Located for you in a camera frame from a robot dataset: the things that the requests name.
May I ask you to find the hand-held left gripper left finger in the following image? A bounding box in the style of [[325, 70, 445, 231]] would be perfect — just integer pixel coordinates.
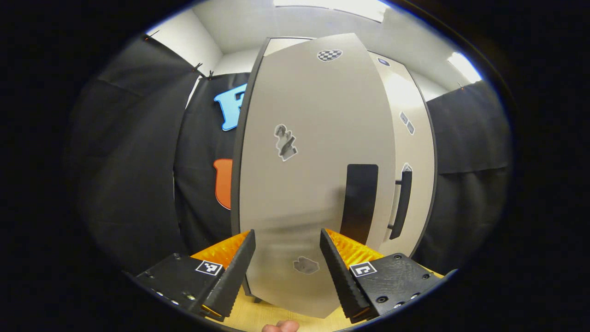
[[135, 229, 256, 322]]

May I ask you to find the light grey cabinet door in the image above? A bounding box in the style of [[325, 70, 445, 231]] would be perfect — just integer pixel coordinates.
[[366, 51, 437, 259], [237, 32, 397, 319]]

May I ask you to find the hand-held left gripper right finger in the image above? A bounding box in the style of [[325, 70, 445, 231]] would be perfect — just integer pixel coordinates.
[[319, 228, 457, 323]]

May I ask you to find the ceiling light panel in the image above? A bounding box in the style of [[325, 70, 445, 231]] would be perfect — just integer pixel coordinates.
[[447, 52, 482, 83], [273, 0, 390, 23]]

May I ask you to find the black door handle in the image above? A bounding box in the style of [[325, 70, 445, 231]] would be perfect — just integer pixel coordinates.
[[389, 168, 413, 241]]

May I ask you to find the grey shoe cabinet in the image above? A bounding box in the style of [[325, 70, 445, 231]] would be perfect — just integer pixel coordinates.
[[230, 36, 438, 305]]

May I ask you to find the black backdrop cloth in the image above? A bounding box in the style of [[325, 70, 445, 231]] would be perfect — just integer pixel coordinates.
[[174, 71, 252, 256], [410, 79, 513, 275], [69, 35, 203, 273]]

